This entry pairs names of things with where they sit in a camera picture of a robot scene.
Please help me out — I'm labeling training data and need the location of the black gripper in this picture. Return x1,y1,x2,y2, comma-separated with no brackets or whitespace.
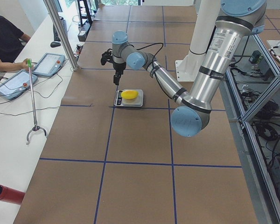
113,63,126,85

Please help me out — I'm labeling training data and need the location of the yellow mango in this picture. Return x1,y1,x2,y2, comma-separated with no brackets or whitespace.
121,90,139,100

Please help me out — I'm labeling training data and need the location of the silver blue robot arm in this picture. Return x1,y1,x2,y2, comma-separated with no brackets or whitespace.
112,0,266,137

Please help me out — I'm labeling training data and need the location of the silver digital kitchen scale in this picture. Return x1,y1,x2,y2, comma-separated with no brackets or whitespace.
114,89,143,107

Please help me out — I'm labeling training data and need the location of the far blue teach pendant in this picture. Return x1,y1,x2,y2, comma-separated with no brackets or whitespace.
32,53,65,77

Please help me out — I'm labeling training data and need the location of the blue teach pendant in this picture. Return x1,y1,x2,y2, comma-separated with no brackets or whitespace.
32,53,65,77
0,70,30,100

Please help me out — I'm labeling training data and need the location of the black computer mouse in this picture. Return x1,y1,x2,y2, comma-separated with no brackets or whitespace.
50,41,61,48

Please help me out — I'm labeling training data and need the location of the black keyboard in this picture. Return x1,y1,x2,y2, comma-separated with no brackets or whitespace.
53,25,60,42

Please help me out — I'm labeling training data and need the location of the metal reacher grabber tool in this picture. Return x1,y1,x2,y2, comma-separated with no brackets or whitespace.
26,58,47,145

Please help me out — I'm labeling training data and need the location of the near blue teach pendant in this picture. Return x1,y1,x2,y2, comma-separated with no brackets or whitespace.
0,70,30,100

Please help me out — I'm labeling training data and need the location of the person in black shirt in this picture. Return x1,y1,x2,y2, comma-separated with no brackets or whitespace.
0,15,31,80

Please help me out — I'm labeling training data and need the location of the red cylinder tube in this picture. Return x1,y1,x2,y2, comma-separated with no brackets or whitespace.
0,185,25,205

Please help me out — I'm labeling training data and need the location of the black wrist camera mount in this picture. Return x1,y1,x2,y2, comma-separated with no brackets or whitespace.
100,49,113,65

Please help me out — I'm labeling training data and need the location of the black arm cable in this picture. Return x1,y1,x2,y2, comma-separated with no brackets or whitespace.
136,42,165,77

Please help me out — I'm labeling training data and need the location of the aluminium frame post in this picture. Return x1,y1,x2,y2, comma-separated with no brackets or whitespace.
43,0,78,71

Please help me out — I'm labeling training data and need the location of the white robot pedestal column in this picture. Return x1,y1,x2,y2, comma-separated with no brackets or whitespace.
175,0,221,82

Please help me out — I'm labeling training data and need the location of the aluminium side frame rail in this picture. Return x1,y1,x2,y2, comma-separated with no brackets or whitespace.
218,35,280,224

